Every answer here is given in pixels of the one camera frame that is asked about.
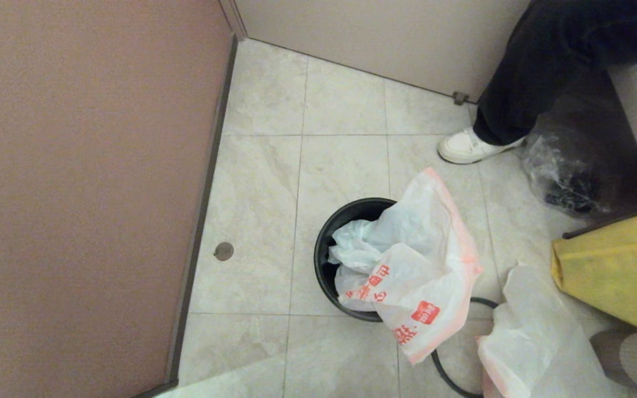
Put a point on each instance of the translucent red-print trash bag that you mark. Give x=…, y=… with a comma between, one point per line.
x=539, y=342

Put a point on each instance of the black round trash bin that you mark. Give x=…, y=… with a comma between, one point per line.
x=327, y=276

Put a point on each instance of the clear plastic bag dark contents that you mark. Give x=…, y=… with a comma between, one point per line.
x=556, y=171

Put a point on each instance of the yellow bag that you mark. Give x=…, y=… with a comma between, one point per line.
x=611, y=271

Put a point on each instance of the round metal floor door stop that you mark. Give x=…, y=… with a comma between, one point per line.
x=224, y=251

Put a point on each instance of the white sneaker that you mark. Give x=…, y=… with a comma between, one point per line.
x=465, y=148

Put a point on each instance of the person's leg in black trousers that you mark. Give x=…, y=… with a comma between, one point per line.
x=545, y=66

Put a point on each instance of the small metal door bracket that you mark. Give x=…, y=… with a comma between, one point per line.
x=459, y=99

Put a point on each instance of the grey door frame post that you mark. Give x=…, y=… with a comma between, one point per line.
x=234, y=14

